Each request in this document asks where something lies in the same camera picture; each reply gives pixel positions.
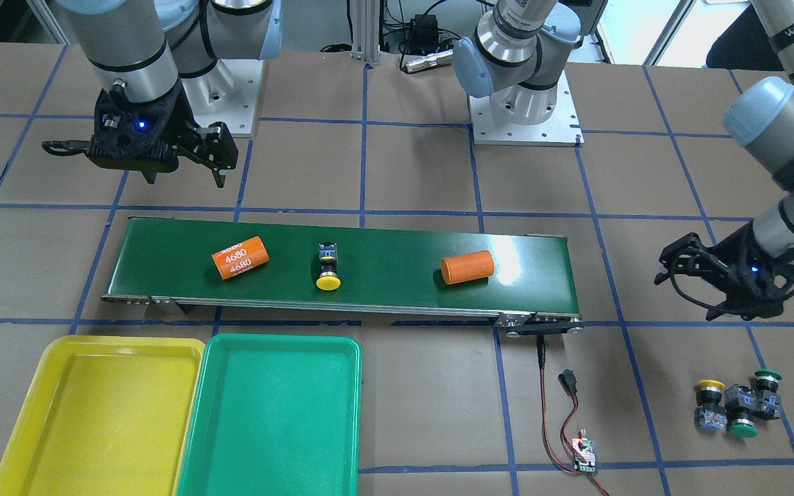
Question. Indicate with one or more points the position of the yellow plastic tray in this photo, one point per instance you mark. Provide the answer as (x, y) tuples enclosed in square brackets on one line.
[(104, 415)]

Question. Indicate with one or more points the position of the plain orange cylinder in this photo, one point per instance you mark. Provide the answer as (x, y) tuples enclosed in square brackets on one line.
[(465, 267)]

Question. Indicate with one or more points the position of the green conveyor belt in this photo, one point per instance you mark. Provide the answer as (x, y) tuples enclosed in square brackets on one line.
[(169, 261)]

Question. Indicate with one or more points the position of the orange cylinder with 4680 print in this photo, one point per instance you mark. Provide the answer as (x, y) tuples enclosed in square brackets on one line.
[(240, 258)]

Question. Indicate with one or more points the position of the green push button switch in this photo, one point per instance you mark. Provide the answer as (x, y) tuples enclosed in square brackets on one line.
[(768, 404)]

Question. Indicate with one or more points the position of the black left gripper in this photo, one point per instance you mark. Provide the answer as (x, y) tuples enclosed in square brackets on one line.
[(736, 257)]

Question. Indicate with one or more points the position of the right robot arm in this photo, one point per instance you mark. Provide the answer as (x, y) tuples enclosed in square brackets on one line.
[(165, 84)]

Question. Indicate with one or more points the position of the yellow push button switch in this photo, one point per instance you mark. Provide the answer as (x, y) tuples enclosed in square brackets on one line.
[(328, 278)]

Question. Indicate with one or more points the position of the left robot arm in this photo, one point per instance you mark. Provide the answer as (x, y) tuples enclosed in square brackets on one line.
[(515, 58)]

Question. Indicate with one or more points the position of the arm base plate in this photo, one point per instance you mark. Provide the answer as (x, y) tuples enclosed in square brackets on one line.
[(522, 116), (229, 93)]

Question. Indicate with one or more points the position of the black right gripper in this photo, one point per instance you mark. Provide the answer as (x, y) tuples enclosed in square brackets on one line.
[(178, 124)]

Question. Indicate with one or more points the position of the green plastic tray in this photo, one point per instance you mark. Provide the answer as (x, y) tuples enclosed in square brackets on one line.
[(275, 415)]

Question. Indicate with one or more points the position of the small controller circuit board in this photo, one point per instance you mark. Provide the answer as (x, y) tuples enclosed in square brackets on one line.
[(583, 450)]

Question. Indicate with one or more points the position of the black power adapter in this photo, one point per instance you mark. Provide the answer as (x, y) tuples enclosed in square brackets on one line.
[(422, 35)]

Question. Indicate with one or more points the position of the aluminium frame post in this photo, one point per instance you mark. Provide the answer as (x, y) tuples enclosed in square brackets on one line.
[(365, 30)]

